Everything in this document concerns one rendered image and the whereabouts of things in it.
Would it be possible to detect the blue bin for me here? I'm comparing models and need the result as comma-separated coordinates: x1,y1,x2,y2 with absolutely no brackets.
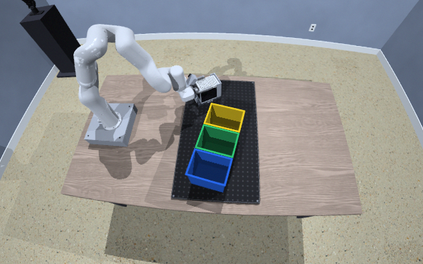
185,148,233,193

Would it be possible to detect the green bin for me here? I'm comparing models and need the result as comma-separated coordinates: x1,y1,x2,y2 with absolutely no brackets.
195,124,240,158

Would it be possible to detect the yellow recycle bin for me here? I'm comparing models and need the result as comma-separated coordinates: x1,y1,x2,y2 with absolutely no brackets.
203,103,245,133

